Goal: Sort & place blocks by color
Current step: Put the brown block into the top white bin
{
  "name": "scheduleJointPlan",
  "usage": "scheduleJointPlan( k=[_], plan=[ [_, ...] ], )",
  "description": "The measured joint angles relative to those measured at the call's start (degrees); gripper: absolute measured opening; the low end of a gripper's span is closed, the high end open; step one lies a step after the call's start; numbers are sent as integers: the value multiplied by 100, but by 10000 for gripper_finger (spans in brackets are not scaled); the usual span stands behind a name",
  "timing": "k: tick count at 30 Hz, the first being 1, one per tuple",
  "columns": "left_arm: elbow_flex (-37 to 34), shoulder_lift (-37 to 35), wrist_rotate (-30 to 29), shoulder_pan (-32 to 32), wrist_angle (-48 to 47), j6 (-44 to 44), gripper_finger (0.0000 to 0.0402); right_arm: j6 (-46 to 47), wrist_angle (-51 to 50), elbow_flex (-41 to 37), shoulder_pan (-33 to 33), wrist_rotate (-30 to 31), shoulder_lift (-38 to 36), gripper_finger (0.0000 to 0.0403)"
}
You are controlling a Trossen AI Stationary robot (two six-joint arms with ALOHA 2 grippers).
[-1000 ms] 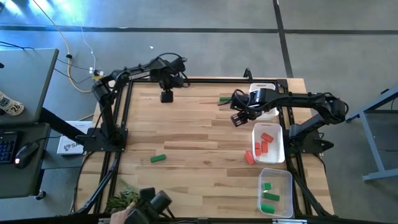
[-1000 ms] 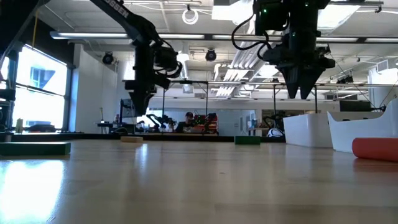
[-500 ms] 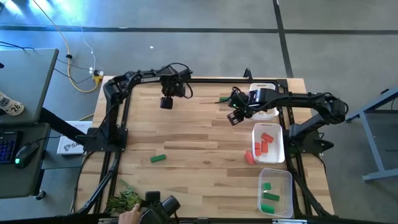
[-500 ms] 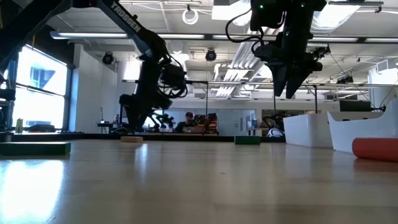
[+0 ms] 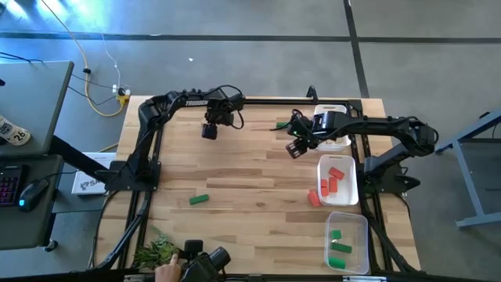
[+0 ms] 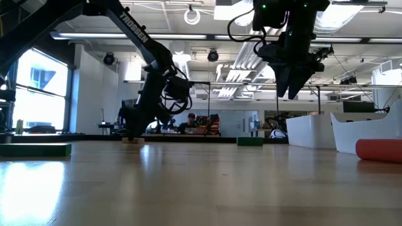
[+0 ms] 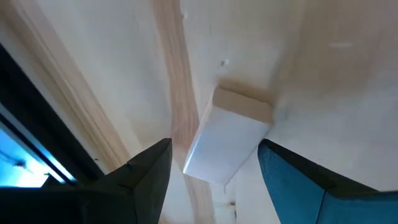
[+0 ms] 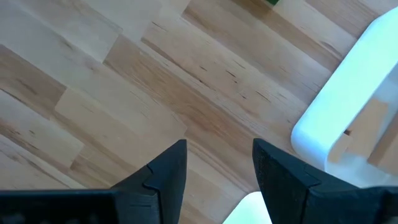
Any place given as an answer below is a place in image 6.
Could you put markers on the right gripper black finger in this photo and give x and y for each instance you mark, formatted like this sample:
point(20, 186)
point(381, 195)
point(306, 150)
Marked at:
point(300, 81)
point(281, 80)

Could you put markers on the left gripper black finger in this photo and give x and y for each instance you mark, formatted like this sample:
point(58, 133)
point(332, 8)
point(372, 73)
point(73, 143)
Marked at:
point(132, 122)
point(150, 117)

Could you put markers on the wooden block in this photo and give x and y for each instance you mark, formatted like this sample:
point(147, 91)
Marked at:
point(140, 141)

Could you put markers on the long green block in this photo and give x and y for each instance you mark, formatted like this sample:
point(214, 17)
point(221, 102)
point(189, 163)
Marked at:
point(249, 141)
point(34, 150)

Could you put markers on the red rectangular block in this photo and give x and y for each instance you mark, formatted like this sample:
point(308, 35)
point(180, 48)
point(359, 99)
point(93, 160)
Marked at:
point(380, 150)

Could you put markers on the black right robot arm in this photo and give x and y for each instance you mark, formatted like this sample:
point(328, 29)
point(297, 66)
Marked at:
point(298, 15)

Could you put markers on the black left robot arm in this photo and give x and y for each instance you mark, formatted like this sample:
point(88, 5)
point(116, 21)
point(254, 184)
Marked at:
point(133, 26)

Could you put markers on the black computer monitor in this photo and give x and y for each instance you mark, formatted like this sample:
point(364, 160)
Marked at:
point(127, 103)

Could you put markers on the dark office desk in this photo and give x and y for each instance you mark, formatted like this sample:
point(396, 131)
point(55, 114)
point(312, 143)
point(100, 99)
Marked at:
point(110, 126)

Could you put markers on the person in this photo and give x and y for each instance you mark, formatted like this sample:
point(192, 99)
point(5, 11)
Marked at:
point(189, 125)

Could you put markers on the white plastic bin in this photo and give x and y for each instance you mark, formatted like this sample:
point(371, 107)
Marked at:
point(361, 132)
point(309, 130)

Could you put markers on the white round helmet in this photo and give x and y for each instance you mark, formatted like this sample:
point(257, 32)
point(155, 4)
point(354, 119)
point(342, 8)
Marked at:
point(278, 134)

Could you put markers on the black background robot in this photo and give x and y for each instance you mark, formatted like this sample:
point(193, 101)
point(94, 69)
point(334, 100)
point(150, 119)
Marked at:
point(213, 122)

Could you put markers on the black wide monitor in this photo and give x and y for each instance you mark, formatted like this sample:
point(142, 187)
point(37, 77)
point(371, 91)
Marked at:
point(358, 106)

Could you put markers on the large window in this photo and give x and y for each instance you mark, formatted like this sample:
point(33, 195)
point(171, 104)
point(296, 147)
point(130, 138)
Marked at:
point(41, 106)

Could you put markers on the pale bottle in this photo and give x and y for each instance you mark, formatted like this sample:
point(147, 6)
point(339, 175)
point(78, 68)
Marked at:
point(19, 127)

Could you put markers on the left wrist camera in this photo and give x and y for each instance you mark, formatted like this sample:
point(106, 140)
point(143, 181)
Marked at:
point(178, 89)

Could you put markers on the black station frame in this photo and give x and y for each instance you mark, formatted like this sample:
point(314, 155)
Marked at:
point(204, 83)
point(319, 103)

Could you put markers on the black hanging camera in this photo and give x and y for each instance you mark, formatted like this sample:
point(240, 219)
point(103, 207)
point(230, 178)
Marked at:
point(328, 51)

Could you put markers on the black table frame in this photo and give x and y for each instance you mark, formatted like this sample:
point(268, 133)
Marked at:
point(188, 138)

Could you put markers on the red wall sign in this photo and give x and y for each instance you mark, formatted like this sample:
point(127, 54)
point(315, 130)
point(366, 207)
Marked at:
point(201, 119)

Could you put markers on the silver ventilation duct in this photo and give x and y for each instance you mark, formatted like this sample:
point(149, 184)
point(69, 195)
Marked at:
point(339, 17)

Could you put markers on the black ceiling camera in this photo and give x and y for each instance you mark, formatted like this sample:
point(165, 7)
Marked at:
point(213, 56)
point(109, 59)

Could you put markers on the black mounting bracket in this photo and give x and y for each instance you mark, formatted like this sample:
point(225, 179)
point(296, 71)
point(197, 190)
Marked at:
point(6, 95)

